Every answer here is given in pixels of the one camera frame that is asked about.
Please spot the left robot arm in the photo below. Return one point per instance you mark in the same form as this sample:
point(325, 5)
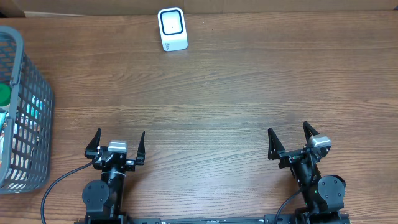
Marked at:
point(103, 198)

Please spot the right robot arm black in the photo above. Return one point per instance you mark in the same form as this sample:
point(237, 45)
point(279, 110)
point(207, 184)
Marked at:
point(323, 195)

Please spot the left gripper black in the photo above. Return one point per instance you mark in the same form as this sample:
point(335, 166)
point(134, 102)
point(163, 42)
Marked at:
point(91, 152)

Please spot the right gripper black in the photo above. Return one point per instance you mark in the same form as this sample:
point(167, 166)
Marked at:
point(277, 152)

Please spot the white barcode scanner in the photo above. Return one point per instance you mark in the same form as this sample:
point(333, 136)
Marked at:
point(173, 32)

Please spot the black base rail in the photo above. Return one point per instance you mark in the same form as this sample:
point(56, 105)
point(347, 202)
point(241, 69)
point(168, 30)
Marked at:
point(211, 221)

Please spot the teal snack packet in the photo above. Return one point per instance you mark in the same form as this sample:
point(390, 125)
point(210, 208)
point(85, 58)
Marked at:
point(35, 110)

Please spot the grey plastic shopping basket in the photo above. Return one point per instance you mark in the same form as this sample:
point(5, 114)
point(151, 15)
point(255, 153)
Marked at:
point(25, 150)

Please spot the green bottle cap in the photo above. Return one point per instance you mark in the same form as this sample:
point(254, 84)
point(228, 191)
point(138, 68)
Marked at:
point(5, 94)

